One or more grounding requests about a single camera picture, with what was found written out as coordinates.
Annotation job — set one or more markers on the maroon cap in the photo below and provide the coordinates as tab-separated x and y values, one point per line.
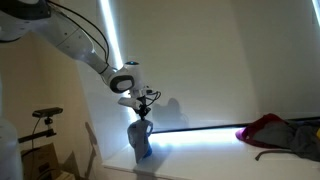
255	131

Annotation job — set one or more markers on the black window frame strip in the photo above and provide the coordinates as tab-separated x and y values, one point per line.
213	126

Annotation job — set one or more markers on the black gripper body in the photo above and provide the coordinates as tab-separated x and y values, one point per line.
142	102

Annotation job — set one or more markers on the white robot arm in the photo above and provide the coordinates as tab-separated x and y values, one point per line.
73	36

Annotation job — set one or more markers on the brown cardboard box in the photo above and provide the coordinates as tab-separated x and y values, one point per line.
41	161

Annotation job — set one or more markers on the black camera on stand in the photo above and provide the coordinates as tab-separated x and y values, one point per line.
46	116

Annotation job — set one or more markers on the blue container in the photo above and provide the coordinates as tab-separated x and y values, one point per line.
148	151

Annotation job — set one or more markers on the grey-blue baseball cap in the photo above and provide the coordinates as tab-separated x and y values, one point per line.
138	136

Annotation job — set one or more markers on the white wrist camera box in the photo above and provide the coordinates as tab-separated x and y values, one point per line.
129	102

